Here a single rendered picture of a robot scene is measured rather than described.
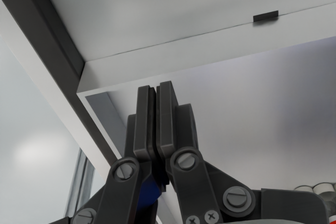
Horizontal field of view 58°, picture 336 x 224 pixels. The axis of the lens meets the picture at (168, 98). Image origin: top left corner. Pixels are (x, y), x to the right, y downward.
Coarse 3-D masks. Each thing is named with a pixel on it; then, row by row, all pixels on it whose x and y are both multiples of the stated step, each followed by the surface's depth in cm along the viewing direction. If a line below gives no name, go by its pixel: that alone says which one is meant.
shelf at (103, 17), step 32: (0, 0) 19; (64, 0) 19; (96, 0) 19; (128, 0) 19; (160, 0) 20; (192, 0) 20; (224, 0) 20; (256, 0) 20; (288, 0) 20; (320, 0) 20; (0, 32) 21; (96, 32) 21; (128, 32) 21; (160, 32) 21; (192, 32) 21; (32, 64) 23; (96, 160) 31
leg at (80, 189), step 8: (80, 152) 77; (80, 160) 75; (88, 160) 75; (80, 168) 73; (88, 168) 73; (72, 176) 73; (80, 176) 71; (88, 176) 72; (72, 184) 70; (80, 184) 70; (88, 184) 71; (72, 192) 68; (80, 192) 68; (88, 192) 70; (72, 200) 67; (80, 200) 67; (72, 208) 65; (64, 216) 65
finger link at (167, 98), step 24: (168, 96) 13; (168, 120) 12; (192, 120) 14; (168, 144) 11; (192, 144) 12; (168, 168) 12; (216, 168) 11; (216, 192) 10; (240, 192) 10; (240, 216) 10
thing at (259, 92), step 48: (144, 48) 22; (192, 48) 20; (240, 48) 19; (288, 48) 18; (96, 96) 22; (192, 96) 25; (240, 96) 25; (288, 96) 25; (240, 144) 29; (288, 144) 30
